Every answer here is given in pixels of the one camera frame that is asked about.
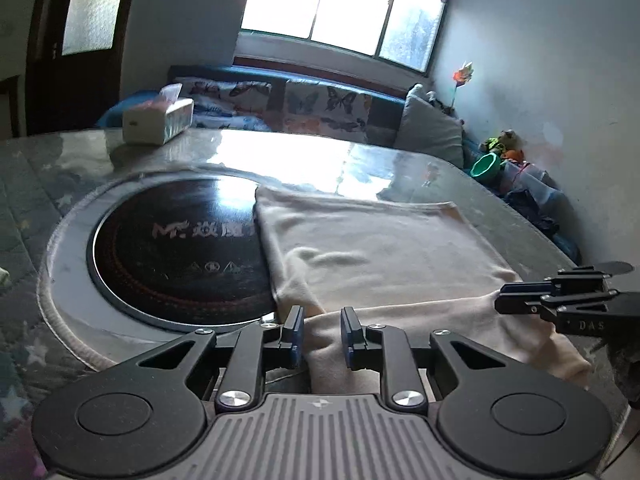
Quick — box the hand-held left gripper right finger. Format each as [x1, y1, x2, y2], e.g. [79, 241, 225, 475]
[340, 308, 501, 411]

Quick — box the butterfly print pillow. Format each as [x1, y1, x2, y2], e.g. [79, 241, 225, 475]
[175, 77, 273, 111]
[192, 105, 271, 132]
[284, 80, 372, 143]

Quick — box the dark wooden door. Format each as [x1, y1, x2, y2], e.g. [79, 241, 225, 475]
[25, 0, 131, 136]

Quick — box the blue sofa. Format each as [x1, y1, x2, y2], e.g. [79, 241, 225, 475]
[97, 65, 581, 266]

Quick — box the colourful paper pinwheel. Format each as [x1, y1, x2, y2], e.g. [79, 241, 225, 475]
[450, 60, 476, 111]

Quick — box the cream cloth garment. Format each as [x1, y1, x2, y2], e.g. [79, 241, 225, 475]
[255, 185, 593, 396]

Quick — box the large window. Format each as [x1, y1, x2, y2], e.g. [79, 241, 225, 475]
[240, 0, 458, 78]

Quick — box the white tissue box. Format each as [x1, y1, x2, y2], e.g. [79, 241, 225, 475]
[122, 82, 195, 146]

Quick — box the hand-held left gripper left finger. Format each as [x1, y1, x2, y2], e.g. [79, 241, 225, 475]
[137, 306, 305, 411]

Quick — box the black round induction cooktop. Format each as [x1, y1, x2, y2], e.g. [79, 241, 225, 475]
[86, 177, 278, 333]

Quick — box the grey pillow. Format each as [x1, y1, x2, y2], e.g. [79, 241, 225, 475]
[394, 84, 465, 168]

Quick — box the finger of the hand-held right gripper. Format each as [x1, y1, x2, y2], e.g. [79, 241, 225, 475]
[501, 269, 608, 297]
[494, 291, 621, 317]

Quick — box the green plastic pot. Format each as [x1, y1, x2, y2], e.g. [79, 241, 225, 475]
[470, 152, 503, 181]

